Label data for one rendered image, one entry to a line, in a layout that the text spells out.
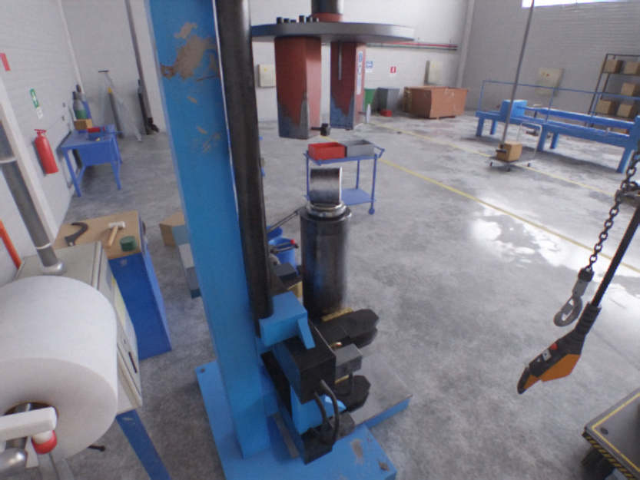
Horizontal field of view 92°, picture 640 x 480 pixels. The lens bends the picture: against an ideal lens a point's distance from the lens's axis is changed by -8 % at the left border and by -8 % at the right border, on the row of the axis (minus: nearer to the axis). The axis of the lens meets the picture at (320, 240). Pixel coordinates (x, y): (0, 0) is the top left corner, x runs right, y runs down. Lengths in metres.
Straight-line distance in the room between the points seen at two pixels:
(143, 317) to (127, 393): 1.68
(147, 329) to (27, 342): 2.16
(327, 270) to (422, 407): 1.42
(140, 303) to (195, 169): 1.72
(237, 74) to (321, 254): 0.75
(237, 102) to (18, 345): 0.70
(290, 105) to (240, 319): 0.83
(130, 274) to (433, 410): 2.22
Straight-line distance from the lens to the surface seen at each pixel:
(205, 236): 1.17
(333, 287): 1.47
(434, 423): 2.49
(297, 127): 1.06
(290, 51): 1.05
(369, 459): 2.16
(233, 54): 0.96
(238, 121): 0.97
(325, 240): 1.33
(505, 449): 2.55
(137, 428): 1.45
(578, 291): 1.19
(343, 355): 1.39
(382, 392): 2.36
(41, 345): 0.67
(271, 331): 1.28
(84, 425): 0.77
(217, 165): 1.09
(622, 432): 2.56
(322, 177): 1.28
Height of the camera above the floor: 2.04
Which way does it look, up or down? 29 degrees down
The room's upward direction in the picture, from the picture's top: straight up
